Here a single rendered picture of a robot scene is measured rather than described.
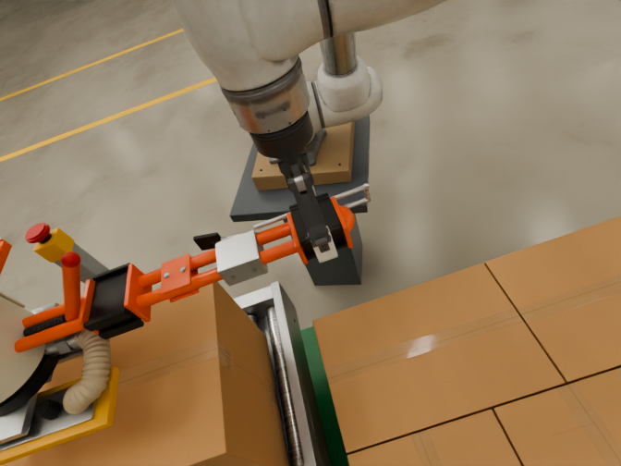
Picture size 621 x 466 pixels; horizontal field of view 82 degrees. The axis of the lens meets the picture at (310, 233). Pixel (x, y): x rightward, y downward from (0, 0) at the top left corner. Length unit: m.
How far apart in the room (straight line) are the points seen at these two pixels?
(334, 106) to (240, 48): 0.86
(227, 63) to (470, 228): 1.83
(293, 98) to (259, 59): 0.06
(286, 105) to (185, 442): 0.64
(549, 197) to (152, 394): 2.03
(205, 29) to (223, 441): 0.66
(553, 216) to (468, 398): 1.29
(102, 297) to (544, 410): 1.03
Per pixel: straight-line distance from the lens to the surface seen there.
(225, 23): 0.35
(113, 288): 0.67
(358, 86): 1.17
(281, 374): 1.20
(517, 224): 2.13
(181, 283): 0.60
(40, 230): 1.31
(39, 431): 0.82
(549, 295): 1.29
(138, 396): 0.90
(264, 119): 0.40
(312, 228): 0.45
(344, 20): 0.37
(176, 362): 0.88
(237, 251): 0.58
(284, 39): 0.36
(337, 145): 1.35
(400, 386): 1.13
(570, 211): 2.24
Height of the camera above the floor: 1.64
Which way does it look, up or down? 49 degrees down
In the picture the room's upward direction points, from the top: 22 degrees counter-clockwise
